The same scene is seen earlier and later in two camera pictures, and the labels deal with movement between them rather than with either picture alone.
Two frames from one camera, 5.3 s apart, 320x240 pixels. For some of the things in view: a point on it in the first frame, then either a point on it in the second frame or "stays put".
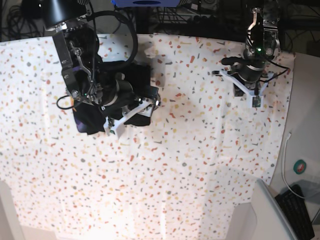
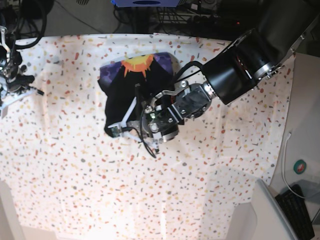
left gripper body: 119,94 to 20,83
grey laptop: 273,222 stays put
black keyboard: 296,212 stays put
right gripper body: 248,73 to 160,122
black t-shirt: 88,119 to 123,82
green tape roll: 299,166 stays put
